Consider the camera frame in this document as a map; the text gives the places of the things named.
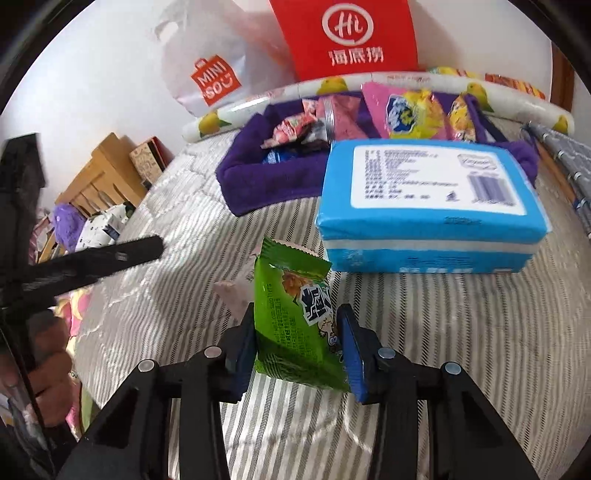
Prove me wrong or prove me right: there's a pink cushion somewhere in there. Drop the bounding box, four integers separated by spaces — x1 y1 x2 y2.
53 288 95 370

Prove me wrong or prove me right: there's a person's left hand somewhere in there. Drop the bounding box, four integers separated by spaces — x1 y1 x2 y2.
0 314 82 425

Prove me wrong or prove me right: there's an orange snack bag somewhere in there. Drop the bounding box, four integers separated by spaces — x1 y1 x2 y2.
485 73 552 102

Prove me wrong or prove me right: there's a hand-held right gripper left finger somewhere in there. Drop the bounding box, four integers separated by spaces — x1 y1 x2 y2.
55 302 257 480

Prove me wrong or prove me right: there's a white plastic shopping bag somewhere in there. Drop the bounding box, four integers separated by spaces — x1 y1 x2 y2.
154 0 301 118

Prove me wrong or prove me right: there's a red paper bag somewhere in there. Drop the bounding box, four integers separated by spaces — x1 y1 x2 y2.
269 0 426 83

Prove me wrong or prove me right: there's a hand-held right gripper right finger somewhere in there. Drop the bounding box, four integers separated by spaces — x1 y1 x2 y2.
336 304 541 480

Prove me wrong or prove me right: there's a purple plush toy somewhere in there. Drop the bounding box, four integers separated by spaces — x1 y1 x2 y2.
51 203 88 254

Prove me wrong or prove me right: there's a brown wooden door frame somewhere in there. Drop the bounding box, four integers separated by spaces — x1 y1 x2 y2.
549 39 575 114

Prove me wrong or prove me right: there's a striped quilted table cover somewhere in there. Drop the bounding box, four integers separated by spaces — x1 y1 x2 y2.
69 115 591 480

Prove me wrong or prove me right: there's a yellow snack bag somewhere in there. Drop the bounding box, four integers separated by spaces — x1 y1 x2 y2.
427 66 483 78

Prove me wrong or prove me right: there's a wooden headboard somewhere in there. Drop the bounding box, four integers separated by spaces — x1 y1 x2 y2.
55 133 148 217

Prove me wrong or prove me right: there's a purple fabric basket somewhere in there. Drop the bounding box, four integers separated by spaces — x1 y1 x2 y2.
217 91 540 217

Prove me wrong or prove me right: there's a yellow snack packet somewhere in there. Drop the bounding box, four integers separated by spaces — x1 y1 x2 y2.
448 95 478 143

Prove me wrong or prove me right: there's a lemon print paper roll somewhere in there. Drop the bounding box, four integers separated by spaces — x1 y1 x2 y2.
181 70 575 144

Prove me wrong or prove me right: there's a grey checked fabric cover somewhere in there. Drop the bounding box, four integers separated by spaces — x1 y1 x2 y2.
522 121 591 241

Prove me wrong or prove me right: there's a brown patterned box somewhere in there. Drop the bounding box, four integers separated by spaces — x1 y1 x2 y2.
128 137 174 190

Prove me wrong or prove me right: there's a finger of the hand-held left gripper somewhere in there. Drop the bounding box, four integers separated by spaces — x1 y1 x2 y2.
28 234 165 297

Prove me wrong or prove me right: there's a pink red snack packet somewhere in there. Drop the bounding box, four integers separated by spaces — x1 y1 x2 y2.
272 115 326 144

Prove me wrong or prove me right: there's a black spotted white pillow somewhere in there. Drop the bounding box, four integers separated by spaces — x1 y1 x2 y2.
76 203 134 252

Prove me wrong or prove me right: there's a pink and yellow chip bag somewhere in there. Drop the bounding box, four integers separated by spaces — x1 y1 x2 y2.
361 82 455 141

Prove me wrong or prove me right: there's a green snack packet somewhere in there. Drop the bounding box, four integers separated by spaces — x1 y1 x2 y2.
253 237 352 393

